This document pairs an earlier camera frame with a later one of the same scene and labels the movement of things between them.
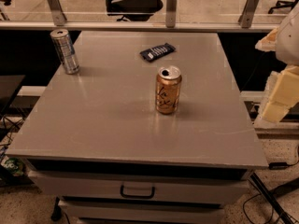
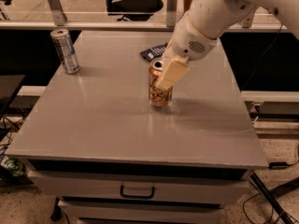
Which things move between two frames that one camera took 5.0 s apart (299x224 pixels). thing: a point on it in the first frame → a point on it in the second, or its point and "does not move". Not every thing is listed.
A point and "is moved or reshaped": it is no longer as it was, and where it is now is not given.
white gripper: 289,42 → 191,41
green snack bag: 14,165 does not move
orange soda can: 167,89 is moved or reshaped
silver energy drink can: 66,50 does not move
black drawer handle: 136,196 does not move
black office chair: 124,1 does not move
